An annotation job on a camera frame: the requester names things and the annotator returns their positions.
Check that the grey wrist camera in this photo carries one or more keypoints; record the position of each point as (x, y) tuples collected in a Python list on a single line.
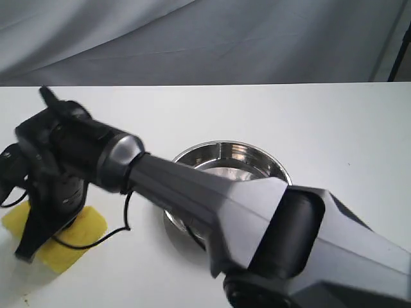
[(14, 170)]

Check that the black stand pole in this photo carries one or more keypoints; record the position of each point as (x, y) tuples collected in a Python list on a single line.
[(400, 55)]

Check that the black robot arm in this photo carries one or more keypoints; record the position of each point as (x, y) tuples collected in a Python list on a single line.
[(278, 245)]

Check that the grey fabric backdrop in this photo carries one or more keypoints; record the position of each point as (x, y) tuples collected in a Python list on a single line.
[(96, 43)]

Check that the yellow sponge block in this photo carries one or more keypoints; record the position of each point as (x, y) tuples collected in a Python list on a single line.
[(88, 227)]

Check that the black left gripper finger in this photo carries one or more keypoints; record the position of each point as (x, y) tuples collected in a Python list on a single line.
[(39, 228)]

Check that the round stainless steel dish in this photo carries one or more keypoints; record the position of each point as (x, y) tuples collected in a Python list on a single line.
[(234, 160)]

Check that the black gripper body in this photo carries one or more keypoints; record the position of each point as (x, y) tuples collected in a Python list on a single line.
[(56, 201)]

